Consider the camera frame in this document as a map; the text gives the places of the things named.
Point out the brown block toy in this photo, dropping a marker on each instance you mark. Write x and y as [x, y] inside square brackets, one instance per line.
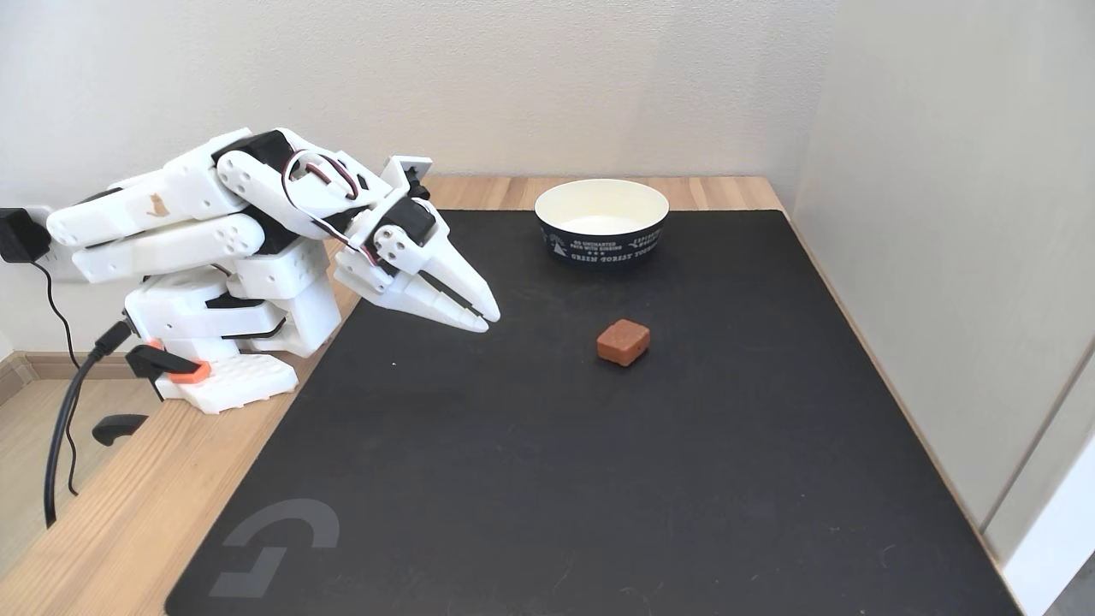
[623, 342]

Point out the dark paper bowl white inside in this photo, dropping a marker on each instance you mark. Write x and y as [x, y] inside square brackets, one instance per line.
[599, 244]

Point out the black desk mat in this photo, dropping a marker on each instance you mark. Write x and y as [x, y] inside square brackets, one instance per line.
[599, 479]

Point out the black and orange table clamp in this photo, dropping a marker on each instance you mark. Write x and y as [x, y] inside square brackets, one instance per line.
[154, 363]

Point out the black power adapter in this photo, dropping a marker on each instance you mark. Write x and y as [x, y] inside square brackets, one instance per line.
[21, 235]

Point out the white empty camera mount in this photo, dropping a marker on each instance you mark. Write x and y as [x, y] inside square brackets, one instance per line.
[406, 171]

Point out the white wall outlet plate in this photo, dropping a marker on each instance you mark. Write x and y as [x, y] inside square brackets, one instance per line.
[56, 269]

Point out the white door frame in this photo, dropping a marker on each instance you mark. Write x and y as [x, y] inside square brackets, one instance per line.
[1052, 530]

